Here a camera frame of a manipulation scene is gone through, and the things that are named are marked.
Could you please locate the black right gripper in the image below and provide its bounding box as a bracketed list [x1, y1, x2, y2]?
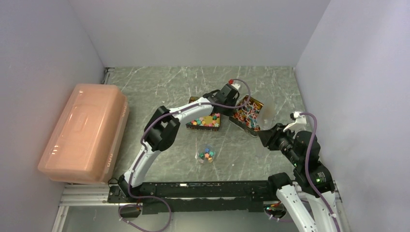
[257, 122, 301, 166]

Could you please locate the gold tin of lollipops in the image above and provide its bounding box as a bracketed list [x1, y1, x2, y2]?
[229, 95, 263, 137]

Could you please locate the gold tin of star candies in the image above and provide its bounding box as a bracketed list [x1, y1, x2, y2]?
[186, 113, 221, 131]

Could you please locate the clear plastic jar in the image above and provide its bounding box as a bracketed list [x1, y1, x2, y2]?
[195, 144, 217, 164]

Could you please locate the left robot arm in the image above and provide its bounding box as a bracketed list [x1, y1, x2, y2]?
[118, 81, 241, 203]

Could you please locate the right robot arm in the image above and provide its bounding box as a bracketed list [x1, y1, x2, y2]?
[257, 123, 342, 232]

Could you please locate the pink plastic storage box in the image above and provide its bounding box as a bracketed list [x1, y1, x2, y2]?
[38, 84, 129, 184]

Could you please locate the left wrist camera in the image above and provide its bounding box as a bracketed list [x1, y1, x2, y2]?
[228, 79, 241, 91]

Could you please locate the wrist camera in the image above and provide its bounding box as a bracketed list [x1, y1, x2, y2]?
[283, 111, 307, 132]
[228, 79, 241, 91]

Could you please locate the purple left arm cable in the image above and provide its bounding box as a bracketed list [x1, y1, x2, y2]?
[127, 78, 251, 205]

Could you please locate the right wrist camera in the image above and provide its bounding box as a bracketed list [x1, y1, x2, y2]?
[283, 111, 307, 132]

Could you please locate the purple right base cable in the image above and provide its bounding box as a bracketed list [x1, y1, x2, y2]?
[267, 208, 295, 223]

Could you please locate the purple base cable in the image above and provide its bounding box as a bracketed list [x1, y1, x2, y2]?
[117, 195, 173, 232]
[267, 208, 295, 223]

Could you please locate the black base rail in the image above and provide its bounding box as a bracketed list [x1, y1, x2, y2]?
[107, 180, 279, 215]

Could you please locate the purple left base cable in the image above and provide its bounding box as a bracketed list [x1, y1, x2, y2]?
[117, 195, 173, 232]

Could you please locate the aluminium frame rail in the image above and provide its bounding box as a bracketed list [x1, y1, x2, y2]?
[52, 184, 109, 232]

